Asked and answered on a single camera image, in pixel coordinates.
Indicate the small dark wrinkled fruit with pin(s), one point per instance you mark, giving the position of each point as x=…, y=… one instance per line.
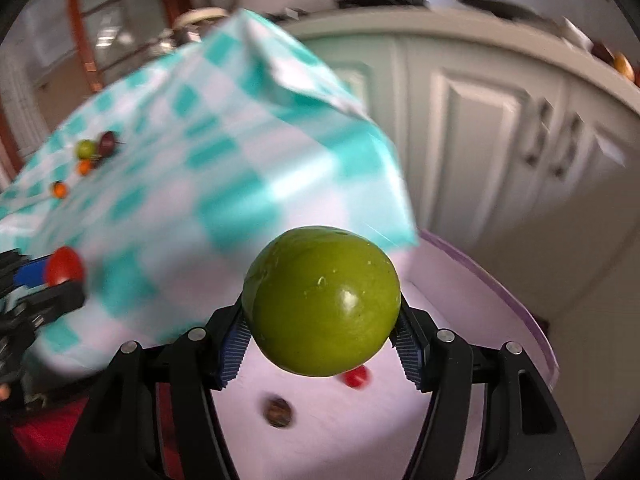
x=277, y=411

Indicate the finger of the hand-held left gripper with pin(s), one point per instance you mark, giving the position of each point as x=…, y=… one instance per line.
x=30, y=271
x=55, y=300

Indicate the teal checked tablecloth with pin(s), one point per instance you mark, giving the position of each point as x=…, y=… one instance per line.
x=225, y=160

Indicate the dark red fruit on counter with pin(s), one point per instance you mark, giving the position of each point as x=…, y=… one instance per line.
x=602, y=52

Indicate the smooth green tomato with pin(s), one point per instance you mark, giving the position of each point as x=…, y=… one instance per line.
x=320, y=305

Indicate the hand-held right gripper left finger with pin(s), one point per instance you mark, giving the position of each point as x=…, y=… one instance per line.
x=234, y=351

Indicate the orange fruit on counter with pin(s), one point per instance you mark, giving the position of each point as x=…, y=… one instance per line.
x=623, y=66

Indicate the large dark red fruit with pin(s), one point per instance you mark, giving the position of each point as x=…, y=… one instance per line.
x=107, y=143

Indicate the white bowl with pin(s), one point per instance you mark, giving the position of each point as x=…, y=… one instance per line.
x=200, y=15

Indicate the pale green cabinet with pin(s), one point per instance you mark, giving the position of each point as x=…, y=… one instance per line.
x=475, y=135

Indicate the red cloth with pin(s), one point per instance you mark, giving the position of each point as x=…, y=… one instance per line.
x=45, y=440

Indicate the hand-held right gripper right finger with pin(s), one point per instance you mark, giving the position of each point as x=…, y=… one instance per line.
x=411, y=355

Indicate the white box with purple rim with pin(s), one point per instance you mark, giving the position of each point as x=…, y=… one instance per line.
x=325, y=430

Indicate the red cherry tomato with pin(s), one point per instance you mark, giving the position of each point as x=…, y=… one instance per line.
x=356, y=377
x=64, y=266

